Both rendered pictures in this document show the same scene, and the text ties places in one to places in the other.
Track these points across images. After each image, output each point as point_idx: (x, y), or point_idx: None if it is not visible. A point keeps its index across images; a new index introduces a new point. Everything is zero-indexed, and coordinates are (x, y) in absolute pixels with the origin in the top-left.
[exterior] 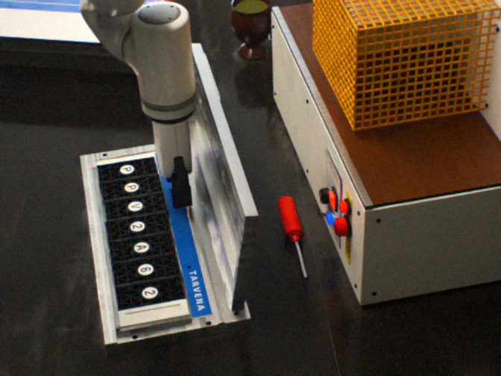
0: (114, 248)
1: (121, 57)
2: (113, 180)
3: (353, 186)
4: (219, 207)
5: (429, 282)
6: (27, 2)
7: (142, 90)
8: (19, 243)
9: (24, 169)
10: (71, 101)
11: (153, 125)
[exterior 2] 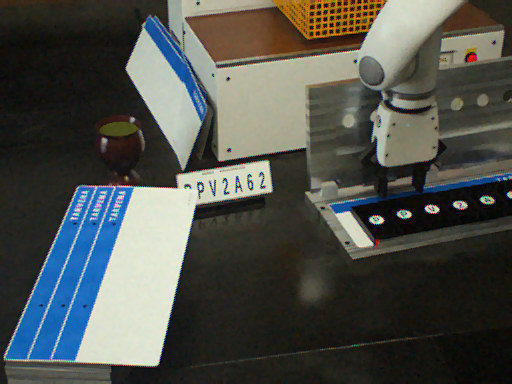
0: (494, 214)
1: (412, 72)
2: (396, 225)
3: (478, 34)
4: (459, 133)
5: None
6: (77, 291)
7: (430, 82)
8: (490, 294)
9: (367, 311)
10: (224, 297)
11: (417, 121)
